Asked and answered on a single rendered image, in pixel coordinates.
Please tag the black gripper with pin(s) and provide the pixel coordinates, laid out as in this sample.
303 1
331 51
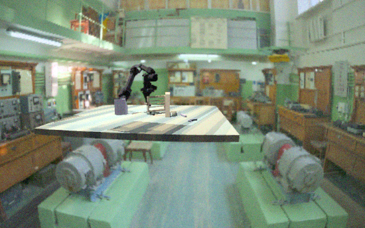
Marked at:
146 90

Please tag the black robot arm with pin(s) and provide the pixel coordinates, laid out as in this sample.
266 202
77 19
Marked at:
150 77

